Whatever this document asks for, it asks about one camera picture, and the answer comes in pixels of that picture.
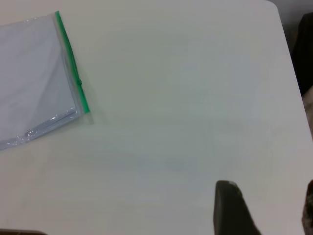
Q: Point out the green zipper slider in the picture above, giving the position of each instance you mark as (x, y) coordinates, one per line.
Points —
(79, 82)

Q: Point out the clear zip bag green strip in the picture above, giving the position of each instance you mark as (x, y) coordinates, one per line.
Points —
(66, 73)

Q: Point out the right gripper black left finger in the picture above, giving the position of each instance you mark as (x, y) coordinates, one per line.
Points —
(230, 210)

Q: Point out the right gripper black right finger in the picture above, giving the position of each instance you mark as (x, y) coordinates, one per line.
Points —
(309, 210)

